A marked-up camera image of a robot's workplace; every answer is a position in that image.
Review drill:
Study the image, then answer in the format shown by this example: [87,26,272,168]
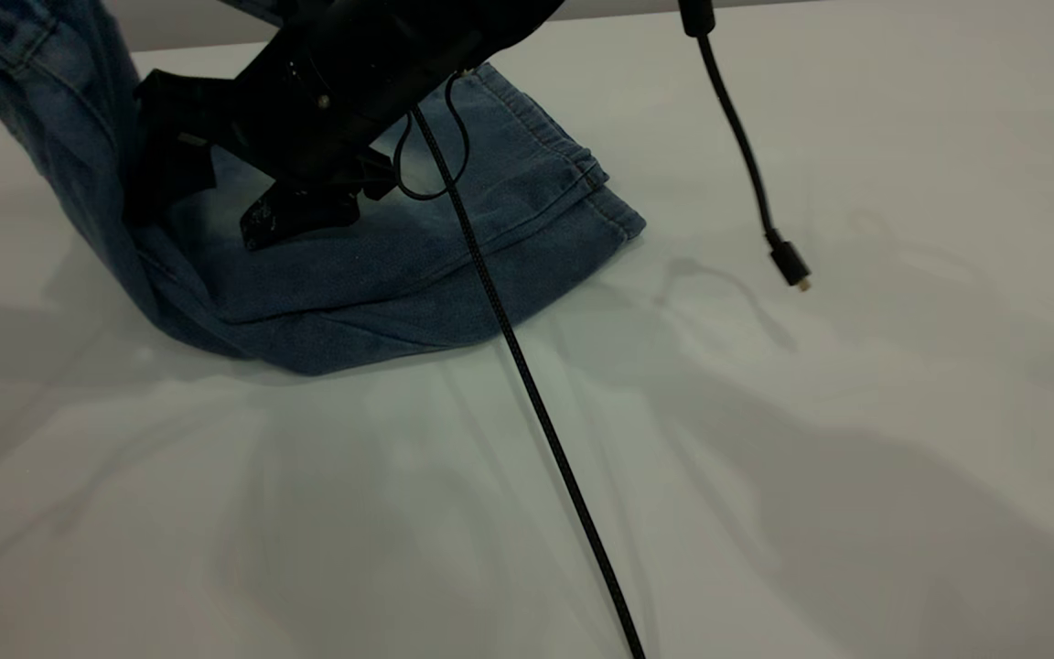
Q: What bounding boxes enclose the thin black wire loop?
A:
[393,73,472,201]

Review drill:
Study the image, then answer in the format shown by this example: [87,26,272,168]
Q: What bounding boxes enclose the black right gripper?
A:
[124,9,455,250]

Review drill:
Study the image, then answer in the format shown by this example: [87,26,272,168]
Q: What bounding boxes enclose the blue denim jeans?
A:
[0,0,647,376]

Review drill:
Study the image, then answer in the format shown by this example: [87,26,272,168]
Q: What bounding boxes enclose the black braided cable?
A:
[410,105,647,659]

